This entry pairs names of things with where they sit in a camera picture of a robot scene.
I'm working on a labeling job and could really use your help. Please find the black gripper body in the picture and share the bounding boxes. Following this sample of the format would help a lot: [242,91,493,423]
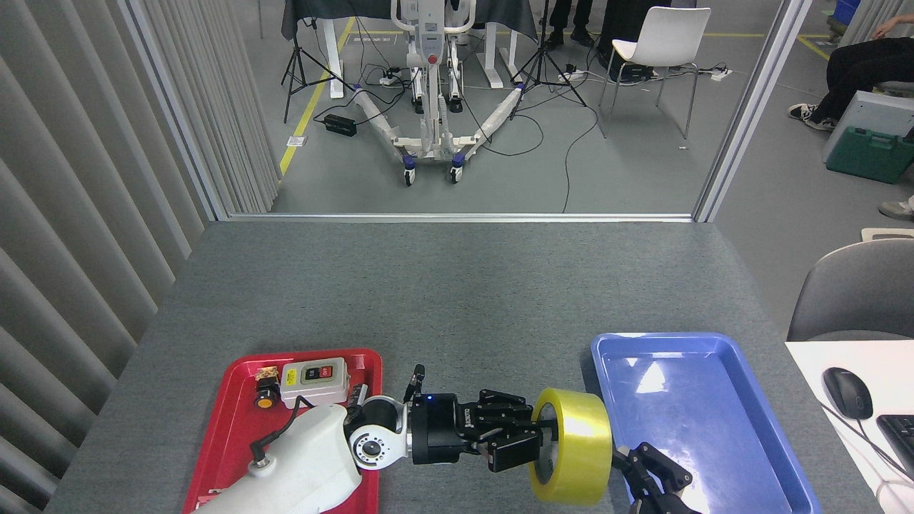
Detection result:
[411,392,479,466]

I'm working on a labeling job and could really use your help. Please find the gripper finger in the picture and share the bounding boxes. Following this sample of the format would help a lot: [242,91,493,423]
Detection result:
[476,427,543,474]
[474,388,558,433]
[613,442,705,514]

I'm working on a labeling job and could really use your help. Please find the yellow tape roll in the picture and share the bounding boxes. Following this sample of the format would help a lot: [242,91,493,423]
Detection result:
[528,387,613,506]

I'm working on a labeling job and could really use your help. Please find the blue plastic tray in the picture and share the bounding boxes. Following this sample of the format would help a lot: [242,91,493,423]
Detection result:
[590,332,822,514]

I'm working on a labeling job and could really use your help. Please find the black push button orange cap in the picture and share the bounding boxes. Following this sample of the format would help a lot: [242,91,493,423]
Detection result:
[254,366,281,410]

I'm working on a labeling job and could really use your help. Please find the black computer mouse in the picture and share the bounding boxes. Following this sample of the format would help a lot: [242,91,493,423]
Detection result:
[821,367,874,420]

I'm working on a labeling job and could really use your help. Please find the red plastic tray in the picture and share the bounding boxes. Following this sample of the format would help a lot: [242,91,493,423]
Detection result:
[183,348,383,514]

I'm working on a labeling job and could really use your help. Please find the black keyboard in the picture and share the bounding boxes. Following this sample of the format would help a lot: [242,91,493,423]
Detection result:
[875,414,914,480]

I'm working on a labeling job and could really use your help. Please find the white desk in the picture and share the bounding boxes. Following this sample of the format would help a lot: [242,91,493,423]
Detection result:
[785,341,914,514]

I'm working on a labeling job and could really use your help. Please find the grey office chair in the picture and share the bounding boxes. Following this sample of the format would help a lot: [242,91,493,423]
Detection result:
[786,238,914,342]

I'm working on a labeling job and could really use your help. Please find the white stand on wheels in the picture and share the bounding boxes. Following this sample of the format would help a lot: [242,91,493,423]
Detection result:
[352,0,526,188]

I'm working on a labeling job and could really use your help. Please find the standing person's leg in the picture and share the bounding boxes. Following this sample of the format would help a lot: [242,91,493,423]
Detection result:
[878,194,914,221]

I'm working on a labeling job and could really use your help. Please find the black tripod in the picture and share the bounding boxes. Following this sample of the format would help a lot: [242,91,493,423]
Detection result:
[281,14,358,124]
[509,0,588,121]

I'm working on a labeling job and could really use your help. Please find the green tool case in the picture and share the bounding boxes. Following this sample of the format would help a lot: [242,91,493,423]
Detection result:
[826,126,914,185]

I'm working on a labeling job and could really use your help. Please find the person in black shoes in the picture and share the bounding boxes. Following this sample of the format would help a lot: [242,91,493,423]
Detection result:
[544,0,597,49]

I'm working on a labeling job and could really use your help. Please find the white chair metal legs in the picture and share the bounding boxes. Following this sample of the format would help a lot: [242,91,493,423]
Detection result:
[598,6,713,141]

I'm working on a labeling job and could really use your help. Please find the grey metal box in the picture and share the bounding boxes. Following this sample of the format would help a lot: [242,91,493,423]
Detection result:
[821,91,914,163]

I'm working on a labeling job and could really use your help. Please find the seated person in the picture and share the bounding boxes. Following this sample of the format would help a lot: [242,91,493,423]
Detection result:
[788,13,914,132]

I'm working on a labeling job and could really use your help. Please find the blue bin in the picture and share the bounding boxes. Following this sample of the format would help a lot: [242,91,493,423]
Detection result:
[828,0,861,40]

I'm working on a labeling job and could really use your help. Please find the grey switch box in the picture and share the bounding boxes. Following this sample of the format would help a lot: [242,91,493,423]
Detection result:
[279,357,351,409]

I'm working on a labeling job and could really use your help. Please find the silver rail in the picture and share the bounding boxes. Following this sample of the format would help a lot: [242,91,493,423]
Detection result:
[227,212,695,223]

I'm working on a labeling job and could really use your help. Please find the black floor cable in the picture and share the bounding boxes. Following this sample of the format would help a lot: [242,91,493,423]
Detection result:
[563,100,601,213]

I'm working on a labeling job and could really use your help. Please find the silver post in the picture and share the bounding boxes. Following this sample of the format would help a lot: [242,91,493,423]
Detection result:
[691,0,815,223]
[118,0,231,222]

